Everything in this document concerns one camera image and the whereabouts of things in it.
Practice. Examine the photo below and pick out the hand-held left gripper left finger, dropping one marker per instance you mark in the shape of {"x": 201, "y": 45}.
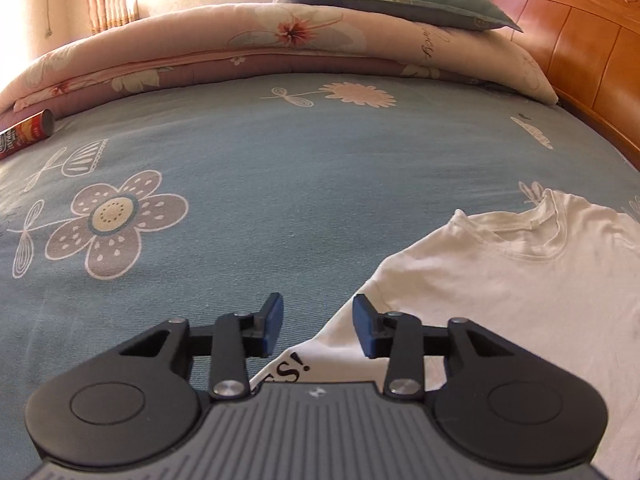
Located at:
{"x": 272, "y": 325}

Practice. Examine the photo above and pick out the wooden headboard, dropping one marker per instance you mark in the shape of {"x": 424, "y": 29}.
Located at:
{"x": 585, "y": 45}

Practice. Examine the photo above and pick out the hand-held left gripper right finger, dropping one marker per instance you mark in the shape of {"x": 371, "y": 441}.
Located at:
{"x": 364, "y": 327}

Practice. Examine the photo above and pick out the pink floral folded quilt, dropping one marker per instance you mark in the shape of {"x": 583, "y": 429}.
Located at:
{"x": 200, "y": 35}

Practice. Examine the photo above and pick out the white printed t-shirt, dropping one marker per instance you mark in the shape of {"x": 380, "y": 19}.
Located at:
{"x": 500, "y": 280}

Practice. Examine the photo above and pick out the red snack can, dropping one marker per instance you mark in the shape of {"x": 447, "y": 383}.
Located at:
{"x": 25, "y": 135}

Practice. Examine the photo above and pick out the blue floral bed sheet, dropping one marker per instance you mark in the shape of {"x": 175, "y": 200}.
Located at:
{"x": 250, "y": 160}

